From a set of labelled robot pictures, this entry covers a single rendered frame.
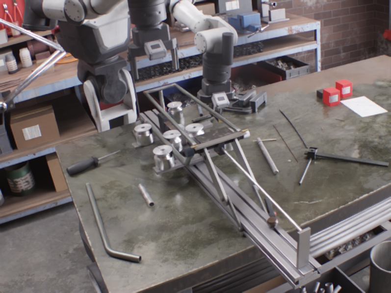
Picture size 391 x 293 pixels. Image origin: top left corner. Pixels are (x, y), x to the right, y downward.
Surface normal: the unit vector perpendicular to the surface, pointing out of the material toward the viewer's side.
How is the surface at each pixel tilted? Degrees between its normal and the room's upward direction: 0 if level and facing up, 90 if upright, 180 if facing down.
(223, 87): 97
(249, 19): 90
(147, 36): 91
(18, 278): 0
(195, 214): 0
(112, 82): 94
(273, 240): 0
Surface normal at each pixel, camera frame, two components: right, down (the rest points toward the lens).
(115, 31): 0.74, 0.31
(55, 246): -0.11, -0.87
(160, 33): 0.39, 0.42
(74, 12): -0.58, 0.62
